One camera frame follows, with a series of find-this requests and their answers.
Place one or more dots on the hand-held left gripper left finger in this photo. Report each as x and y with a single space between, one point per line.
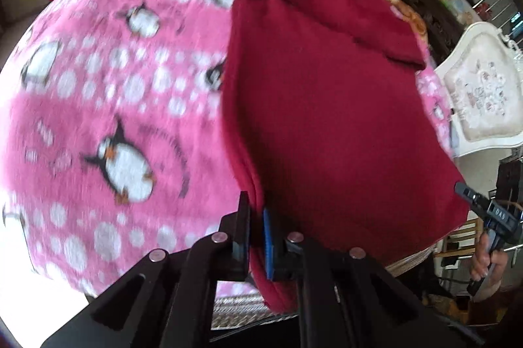
242 241

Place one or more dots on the crimson fleece garment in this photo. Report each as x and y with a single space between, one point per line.
327 106

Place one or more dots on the person's right hand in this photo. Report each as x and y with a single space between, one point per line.
484 258

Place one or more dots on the pink penguin print blanket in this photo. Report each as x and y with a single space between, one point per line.
102 86

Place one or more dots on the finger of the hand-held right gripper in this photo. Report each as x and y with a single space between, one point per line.
470 194

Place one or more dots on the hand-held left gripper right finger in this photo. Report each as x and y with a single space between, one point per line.
268 245

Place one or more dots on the wooden chair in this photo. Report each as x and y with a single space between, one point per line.
457 241

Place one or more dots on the white upholstered chair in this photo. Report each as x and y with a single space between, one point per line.
478 98

